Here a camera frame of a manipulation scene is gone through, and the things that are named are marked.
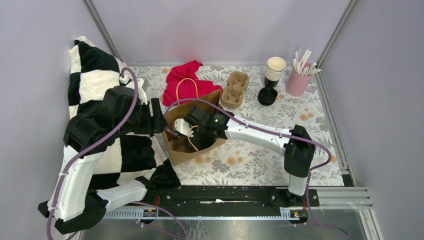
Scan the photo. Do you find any red cloth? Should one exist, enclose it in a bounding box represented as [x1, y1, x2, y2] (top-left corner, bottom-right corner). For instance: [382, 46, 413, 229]
[162, 60, 223, 107]

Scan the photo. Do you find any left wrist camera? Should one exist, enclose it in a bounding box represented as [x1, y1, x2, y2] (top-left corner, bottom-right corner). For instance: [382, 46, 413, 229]
[119, 75, 150, 104]

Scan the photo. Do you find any stack of paper cups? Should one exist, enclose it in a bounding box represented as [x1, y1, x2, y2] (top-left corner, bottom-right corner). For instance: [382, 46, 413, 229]
[264, 56, 287, 88]

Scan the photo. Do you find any pink straw holder cup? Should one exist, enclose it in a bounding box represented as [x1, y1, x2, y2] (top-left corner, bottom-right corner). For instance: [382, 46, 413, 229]
[285, 64, 313, 97]

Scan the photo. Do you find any floral table mat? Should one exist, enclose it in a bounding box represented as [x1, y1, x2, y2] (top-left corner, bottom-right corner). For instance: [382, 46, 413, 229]
[130, 64, 345, 187]

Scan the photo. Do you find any cardboard cup carrier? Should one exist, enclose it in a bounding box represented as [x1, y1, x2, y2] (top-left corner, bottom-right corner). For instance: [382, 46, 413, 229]
[221, 71, 250, 109]

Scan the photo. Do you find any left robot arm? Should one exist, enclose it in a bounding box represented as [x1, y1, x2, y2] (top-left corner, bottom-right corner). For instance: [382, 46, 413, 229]
[38, 86, 168, 235]

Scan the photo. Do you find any brown paper bag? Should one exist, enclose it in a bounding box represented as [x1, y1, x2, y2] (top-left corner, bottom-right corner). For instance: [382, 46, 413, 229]
[162, 90, 226, 166]

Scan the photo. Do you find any black white checkered pillow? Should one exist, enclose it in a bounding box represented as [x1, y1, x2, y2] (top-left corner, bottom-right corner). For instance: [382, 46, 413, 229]
[67, 36, 181, 190]

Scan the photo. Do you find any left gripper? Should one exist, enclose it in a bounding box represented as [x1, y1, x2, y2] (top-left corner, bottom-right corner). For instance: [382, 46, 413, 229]
[116, 97, 169, 138]

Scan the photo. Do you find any stack of black lids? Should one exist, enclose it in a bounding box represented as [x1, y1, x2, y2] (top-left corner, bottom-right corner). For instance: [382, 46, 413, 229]
[257, 87, 278, 106]

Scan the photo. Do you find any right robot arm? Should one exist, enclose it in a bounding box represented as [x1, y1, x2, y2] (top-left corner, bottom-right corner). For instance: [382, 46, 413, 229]
[173, 106, 316, 206]

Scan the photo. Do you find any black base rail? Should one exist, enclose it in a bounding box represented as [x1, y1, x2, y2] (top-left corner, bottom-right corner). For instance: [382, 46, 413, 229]
[142, 185, 320, 217]

